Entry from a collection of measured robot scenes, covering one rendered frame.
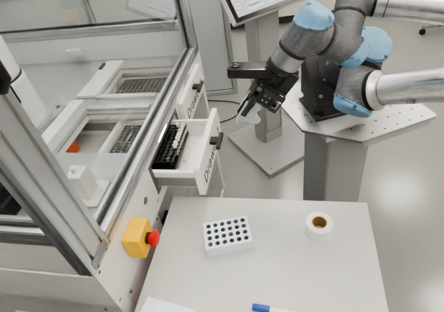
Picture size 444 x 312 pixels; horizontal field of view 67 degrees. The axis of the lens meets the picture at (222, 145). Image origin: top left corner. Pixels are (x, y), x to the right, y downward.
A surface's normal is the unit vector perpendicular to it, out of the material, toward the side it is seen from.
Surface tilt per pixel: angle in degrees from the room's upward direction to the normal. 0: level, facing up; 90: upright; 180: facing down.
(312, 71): 45
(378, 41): 39
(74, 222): 90
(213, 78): 90
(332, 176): 90
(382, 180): 0
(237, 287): 0
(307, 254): 0
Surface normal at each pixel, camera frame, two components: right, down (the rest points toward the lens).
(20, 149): 0.98, 0.00
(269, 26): 0.51, 0.51
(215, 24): -0.04, 0.66
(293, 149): -0.11, -0.72
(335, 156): 0.30, 0.59
